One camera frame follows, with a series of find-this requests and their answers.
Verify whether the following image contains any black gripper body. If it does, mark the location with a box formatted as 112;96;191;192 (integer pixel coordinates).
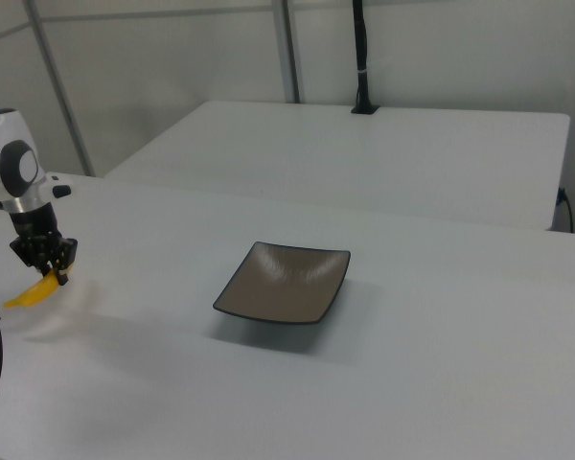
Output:
9;202;62;246

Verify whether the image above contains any square brown ceramic plate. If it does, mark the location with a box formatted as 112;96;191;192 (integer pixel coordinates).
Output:
212;241;353;327

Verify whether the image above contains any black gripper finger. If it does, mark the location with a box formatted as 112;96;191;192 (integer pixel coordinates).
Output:
9;235;49;276
50;236;80;287

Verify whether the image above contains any black camera stand pole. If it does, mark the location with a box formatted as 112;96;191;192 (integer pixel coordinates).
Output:
350;0;380;116

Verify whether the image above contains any white table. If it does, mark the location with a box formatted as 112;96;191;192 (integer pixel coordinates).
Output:
103;99;572;232

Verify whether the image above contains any yellow banana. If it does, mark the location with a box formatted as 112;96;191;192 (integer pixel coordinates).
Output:
3;268;61;310

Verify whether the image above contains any black power cable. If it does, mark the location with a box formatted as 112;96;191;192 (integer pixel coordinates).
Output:
557;187;575;235

